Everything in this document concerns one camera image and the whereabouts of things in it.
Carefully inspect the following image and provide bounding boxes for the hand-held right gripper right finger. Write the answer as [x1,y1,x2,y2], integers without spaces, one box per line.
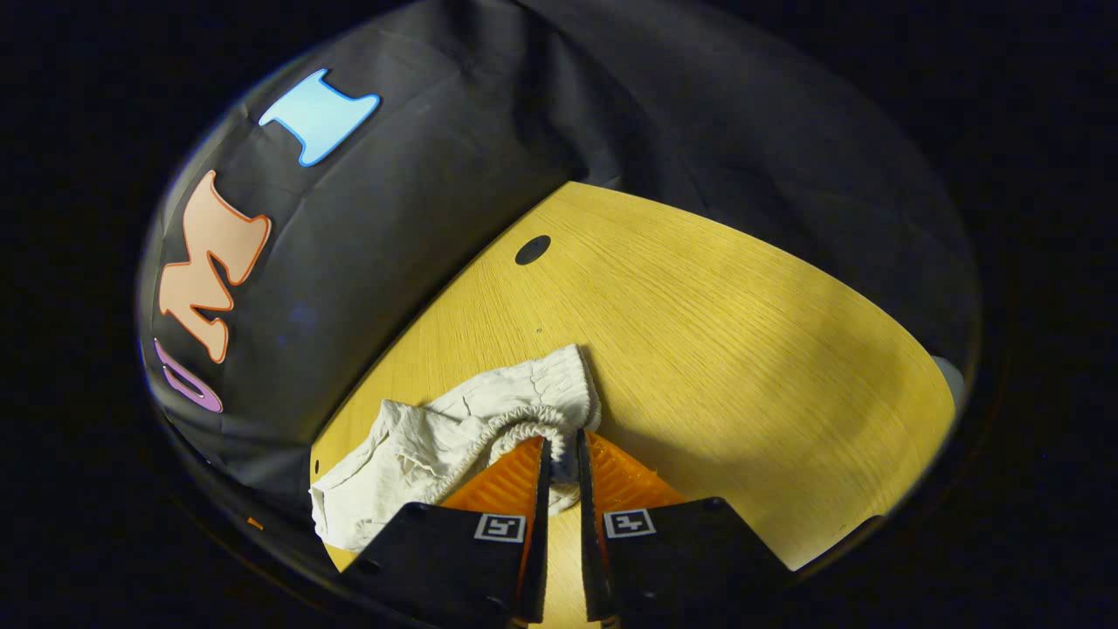
[574,427,792,625]

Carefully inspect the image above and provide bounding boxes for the black backdrop cloth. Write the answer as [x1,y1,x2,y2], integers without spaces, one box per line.
[135,0,981,518]

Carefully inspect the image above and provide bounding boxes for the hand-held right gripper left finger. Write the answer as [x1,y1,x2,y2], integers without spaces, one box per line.
[340,434,554,626]

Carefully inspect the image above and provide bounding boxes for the white jeans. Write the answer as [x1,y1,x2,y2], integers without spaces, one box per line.
[309,342,604,554]

